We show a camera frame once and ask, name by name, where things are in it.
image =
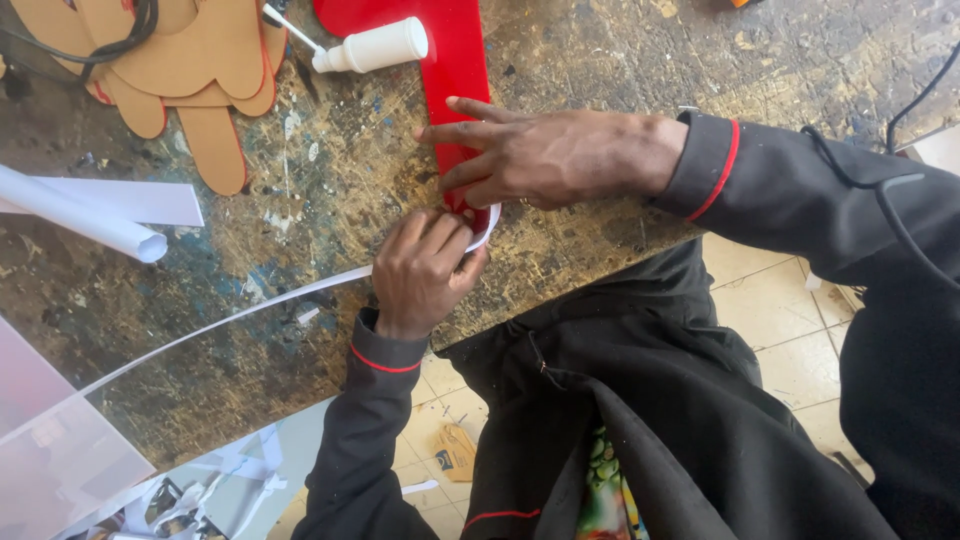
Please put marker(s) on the flat white paper sheet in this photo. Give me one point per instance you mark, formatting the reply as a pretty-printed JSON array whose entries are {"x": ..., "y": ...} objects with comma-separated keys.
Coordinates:
[{"x": 154, "y": 202}]

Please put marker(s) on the black jacket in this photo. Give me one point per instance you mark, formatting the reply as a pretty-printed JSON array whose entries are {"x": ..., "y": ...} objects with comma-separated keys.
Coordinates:
[{"x": 675, "y": 420}]

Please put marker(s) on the stack of brown paper-backed cutouts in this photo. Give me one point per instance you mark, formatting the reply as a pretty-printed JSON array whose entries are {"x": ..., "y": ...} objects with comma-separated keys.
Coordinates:
[{"x": 195, "y": 52}]

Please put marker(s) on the white board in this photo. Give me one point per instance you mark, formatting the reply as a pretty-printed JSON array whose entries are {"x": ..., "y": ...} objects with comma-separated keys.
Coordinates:
[{"x": 941, "y": 150}]

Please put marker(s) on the translucent acrylic sheet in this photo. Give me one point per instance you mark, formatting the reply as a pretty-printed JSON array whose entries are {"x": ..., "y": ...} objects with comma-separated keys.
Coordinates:
[{"x": 52, "y": 465}]

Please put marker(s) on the person's right hand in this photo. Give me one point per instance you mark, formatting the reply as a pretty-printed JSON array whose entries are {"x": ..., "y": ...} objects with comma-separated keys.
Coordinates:
[{"x": 570, "y": 161}]

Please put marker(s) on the colourful printed shirt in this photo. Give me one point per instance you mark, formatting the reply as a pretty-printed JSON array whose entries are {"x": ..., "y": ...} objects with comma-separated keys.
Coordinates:
[{"x": 604, "y": 487}]

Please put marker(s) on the white paper scrap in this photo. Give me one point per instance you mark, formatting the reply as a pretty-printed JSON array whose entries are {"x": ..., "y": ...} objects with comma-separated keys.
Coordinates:
[{"x": 420, "y": 487}]

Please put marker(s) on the small white scrap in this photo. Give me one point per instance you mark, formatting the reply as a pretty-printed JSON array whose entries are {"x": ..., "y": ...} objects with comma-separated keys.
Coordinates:
[{"x": 307, "y": 315}]

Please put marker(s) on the red acrylic cutout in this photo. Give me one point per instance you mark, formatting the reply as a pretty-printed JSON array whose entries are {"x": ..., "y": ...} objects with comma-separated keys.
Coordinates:
[{"x": 450, "y": 82}]

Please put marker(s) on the white glue bottle with nozzle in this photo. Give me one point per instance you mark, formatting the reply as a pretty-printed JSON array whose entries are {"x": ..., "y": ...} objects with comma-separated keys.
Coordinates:
[{"x": 375, "y": 46}]

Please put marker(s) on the long white plastic strip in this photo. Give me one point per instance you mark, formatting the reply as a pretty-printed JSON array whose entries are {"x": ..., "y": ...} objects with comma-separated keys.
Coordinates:
[{"x": 247, "y": 309}]

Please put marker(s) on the rolled white paper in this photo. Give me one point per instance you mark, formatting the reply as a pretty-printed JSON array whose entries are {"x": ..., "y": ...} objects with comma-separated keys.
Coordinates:
[{"x": 82, "y": 217}]

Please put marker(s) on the brown cardboard tag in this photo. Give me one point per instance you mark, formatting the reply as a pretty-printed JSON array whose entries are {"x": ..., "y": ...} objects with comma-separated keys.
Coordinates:
[{"x": 454, "y": 452}]

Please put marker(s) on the person's left hand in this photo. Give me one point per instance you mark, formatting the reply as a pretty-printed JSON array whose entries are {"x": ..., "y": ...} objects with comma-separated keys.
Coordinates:
[{"x": 416, "y": 289}]

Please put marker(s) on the heap of white scraps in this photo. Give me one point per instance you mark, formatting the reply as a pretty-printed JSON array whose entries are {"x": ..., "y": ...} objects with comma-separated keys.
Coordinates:
[{"x": 187, "y": 495}]

